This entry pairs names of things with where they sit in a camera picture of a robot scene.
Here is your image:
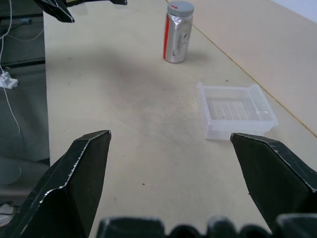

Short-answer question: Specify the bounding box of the thin white cable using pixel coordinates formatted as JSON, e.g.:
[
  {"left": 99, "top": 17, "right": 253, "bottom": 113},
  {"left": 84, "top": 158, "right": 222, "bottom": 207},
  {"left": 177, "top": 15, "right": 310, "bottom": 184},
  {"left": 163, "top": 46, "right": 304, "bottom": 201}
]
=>
[{"left": 0, "top": 0, "right": 46, "bottom": 136}]

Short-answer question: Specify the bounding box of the white plastic connector block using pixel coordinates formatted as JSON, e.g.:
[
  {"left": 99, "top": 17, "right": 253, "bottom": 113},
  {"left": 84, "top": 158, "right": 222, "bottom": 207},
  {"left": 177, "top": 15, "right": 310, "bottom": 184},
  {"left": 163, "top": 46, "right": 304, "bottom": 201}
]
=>
[{"left": 0, "top": 71, "right": 20, "bottom": 89}]

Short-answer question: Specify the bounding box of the grey plastic jar lid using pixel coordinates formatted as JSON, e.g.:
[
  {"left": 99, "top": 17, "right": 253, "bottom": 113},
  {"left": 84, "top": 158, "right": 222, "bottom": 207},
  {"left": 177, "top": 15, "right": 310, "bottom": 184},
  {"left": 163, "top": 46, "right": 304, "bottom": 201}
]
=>
[{"left": 167, "top": 0, "right": 195, "bottom": 18}]

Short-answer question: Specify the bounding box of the white grey shoe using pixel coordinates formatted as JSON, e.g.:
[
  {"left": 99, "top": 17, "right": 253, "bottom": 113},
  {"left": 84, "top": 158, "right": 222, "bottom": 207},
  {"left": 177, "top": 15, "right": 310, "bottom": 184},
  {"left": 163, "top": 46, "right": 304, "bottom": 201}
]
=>
[{"left": 0, "top": 202, "right": 16, "bottom": 227}]

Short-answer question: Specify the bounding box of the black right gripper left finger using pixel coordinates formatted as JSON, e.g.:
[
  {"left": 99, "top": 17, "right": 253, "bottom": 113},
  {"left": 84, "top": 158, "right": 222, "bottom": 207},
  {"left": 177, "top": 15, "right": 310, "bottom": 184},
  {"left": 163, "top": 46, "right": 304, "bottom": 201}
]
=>
[{"left": 0, "top": 129, "right": 112, "bottom": 238}]

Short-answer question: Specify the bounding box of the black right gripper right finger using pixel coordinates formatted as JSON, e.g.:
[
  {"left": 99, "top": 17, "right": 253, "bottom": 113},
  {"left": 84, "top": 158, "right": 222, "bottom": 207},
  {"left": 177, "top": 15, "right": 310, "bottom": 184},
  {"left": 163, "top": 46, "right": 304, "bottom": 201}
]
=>
[{"left": 230, "top": 132, "right": 317, "bottom": 234}]

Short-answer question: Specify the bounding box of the silver red can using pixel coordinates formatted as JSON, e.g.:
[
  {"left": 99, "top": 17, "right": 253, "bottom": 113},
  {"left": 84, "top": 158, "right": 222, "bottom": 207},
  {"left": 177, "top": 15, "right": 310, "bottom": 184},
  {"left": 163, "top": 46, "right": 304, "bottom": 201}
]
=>
[{"left": 162, "top": 12, "right": 193, "bottom": 64}]

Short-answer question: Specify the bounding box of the clear plastic tray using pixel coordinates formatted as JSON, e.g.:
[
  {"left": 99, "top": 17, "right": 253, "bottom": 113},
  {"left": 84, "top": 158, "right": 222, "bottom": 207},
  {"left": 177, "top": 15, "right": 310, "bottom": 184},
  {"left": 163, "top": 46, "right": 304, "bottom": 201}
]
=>
[{"left": 197, "top": 82, "right": 278, "bottom": 141}]

